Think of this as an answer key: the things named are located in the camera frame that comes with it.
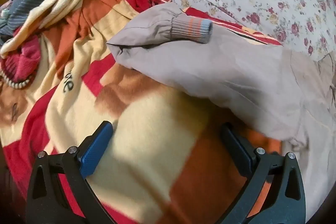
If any magenta knit garment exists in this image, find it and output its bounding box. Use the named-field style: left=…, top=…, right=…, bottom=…
left=1, top=36, right=43, bottom=88

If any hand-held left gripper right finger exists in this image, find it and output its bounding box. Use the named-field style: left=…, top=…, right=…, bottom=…
left=217, top=123, right=306, bottom=224

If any beige jacket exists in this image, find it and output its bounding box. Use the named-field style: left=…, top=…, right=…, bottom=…
left=106, top=2, right=336, bottom=216

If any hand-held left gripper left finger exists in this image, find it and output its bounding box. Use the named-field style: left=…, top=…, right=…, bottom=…
left=26, top=121, right=116, bottom=224

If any red orange cream printed blanket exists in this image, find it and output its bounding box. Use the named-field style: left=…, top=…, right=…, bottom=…
left=0, top=0, right=285, bottom=224

